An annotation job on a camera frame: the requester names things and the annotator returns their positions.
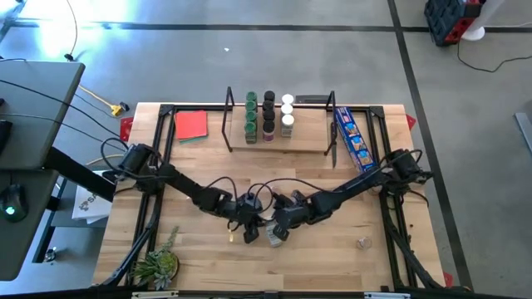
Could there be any white stand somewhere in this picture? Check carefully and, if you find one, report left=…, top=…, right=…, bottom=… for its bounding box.
left=461, top=0, right=506, bottom=42

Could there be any wire spice rack shelf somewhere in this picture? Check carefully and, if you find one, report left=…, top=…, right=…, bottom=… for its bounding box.
left=221, top=86, right=338, bottom=157

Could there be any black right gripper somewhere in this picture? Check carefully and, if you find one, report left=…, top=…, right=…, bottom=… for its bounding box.
left=273, top=191, right=317, bottom=243

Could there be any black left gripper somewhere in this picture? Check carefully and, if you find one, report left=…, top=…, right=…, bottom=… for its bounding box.
left=227, top=194, right=265, bottom=245

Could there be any gray metal bar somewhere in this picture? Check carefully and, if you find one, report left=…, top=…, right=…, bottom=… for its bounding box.
left=515, top=111, right=532, bottom=154

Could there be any potted succulent plant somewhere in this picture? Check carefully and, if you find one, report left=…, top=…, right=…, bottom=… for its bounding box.
left=129, top=226, right=180, bottom=291

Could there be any yellow handled tool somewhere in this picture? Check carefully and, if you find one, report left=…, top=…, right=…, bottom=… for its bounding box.
left=78, top=85, right=131, bottom=117

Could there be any black computer mouse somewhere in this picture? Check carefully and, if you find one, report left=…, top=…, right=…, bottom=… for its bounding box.
left=0, top=184, right=29, bottom=223

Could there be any red notebook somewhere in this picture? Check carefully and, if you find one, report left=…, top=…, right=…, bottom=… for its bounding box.
left=174, top=110, right=209, bottom=141

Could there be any large gray desk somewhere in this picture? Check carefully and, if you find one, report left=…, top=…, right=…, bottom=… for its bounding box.
left=0, top=61, right=86, bottom=170

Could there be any white printed box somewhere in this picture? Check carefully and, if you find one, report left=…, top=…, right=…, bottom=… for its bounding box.
left=71, top=169, right=116, bottom=225

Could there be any blue plastic wrap box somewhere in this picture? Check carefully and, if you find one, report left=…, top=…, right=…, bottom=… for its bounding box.
left=334, top=106, right=379, bottom=174

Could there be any black floor cable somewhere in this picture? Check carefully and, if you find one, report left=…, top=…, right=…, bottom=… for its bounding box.
left=456, top=41, right=532, bottom=74
left=64, top=0, right=80, bottom=61

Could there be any black keyboard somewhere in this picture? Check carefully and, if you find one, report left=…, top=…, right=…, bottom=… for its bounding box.
left=0, top=119, right=14, bottom=155

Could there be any gray metal plate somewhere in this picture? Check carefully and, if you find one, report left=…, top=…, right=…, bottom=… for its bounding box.
left=294, top=94, right=331, bottom=105

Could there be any silver metal bracket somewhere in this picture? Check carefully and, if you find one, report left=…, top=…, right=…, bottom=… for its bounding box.
left=364, top=292, right=411, bottom=299
left=131, top=291, right=180, bottom=299

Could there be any black floor beam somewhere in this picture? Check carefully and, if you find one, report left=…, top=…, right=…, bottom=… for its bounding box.
left=43, top=145, right=118, bottom=203

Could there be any black desk cable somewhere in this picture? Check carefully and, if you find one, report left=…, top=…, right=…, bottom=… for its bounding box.
left=0, top=78, right=122, bottom=138
left=0, top=112, right=106, bottom=143

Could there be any black red tool case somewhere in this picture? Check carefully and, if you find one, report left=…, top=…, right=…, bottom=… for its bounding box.
left=423, top=0, right=485, bottom=47

